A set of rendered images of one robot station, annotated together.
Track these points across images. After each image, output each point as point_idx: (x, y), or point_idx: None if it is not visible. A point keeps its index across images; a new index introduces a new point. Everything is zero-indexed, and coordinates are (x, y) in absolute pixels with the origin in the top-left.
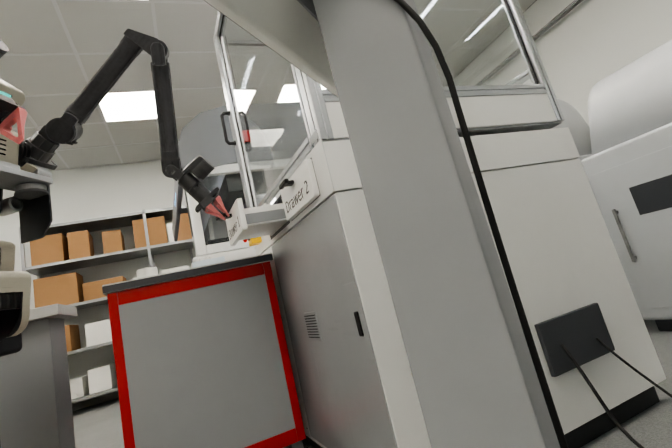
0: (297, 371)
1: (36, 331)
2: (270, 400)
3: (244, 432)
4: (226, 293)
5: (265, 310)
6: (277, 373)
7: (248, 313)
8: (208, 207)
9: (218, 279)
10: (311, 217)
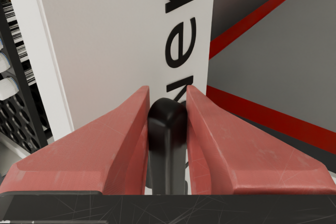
0: None
1: None
2: (323, 0)
3: None
4: (311, 103)
5: (245, 46)
6: (292, 7)
7: (283, 58)
8: (307, 164)
9: (316, 134)
10: None
